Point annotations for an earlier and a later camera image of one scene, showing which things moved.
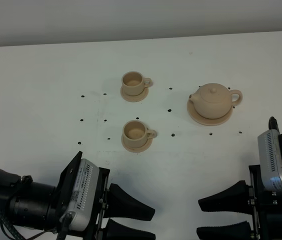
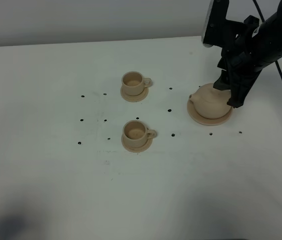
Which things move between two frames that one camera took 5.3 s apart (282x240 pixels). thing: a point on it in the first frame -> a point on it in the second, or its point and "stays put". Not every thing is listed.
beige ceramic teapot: x=215 y=101 stays put
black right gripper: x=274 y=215 -> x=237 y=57
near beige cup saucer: x=134 y=149 stays put
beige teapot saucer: x=205 y=121 stays put
